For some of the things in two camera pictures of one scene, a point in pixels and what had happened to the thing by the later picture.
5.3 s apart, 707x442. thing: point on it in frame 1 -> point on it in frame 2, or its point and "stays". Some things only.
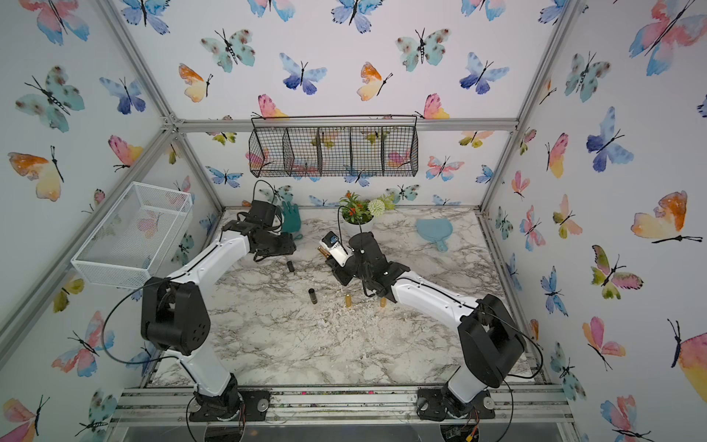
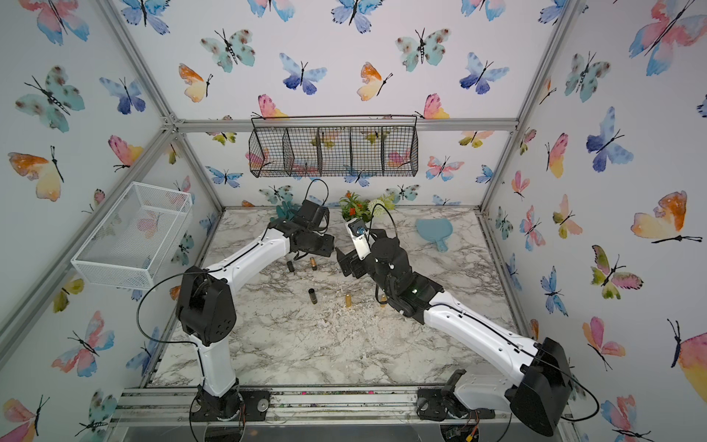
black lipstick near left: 313,296 stays
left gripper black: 288,248 -> 328,247
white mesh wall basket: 135,239 stays
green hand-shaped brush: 292,217 stays
